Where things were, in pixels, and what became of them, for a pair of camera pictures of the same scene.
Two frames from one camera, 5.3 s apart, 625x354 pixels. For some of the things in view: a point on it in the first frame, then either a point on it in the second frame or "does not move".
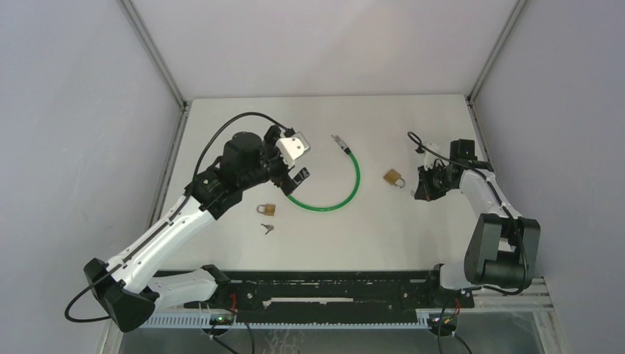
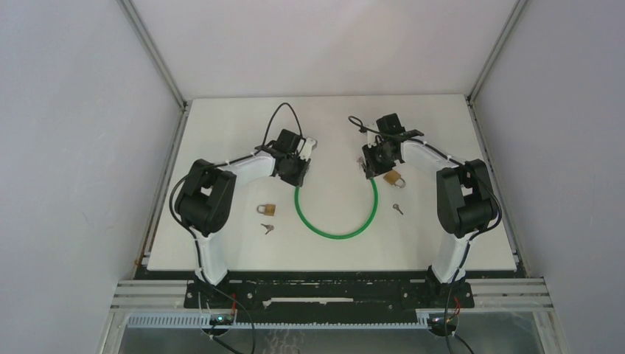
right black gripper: (424, 191) -> (374, 169)
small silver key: (269, 228) does not move
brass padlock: (267, 209) does not move
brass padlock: (392, 176) does not move
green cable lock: (338, 206) -> (376, 192)
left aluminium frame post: (130, 9) does not move
